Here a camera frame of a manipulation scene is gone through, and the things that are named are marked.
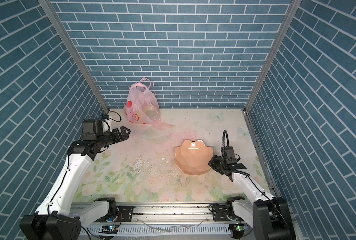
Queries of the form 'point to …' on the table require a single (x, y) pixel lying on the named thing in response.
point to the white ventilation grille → (164, 230)
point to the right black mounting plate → (220, 212)
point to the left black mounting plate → (126, 213)
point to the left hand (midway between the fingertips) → (124, 131)
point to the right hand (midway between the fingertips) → (207, 160)
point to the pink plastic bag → (142, 106)
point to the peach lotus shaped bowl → (193, 157)
